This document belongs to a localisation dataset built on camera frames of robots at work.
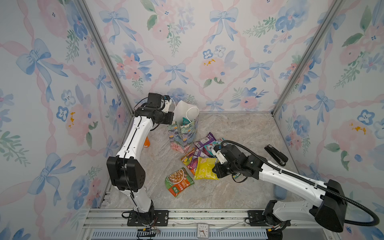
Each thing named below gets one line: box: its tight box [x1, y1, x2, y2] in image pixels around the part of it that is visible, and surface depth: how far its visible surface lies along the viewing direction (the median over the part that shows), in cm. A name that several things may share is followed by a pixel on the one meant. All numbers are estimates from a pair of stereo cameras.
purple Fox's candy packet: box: [187, 148, 211, 176], surface depth 90 cm
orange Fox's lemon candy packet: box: [180, 147, 195, 166], surface depth 94 cm
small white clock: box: [196, 223, 210, 239], surface depth 70 cm
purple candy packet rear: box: [194, 132, 217, 148], surface depth 102 cm
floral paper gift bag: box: [168, 100, 200, 154], surface depth 91 cm
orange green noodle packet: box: [165, 167, 195, 197], surface depth 87 cm
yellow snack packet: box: [194, 156, 219, 180], surface depth 79 cm
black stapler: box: [264, 144, 289, 167], surface depth 97 cm
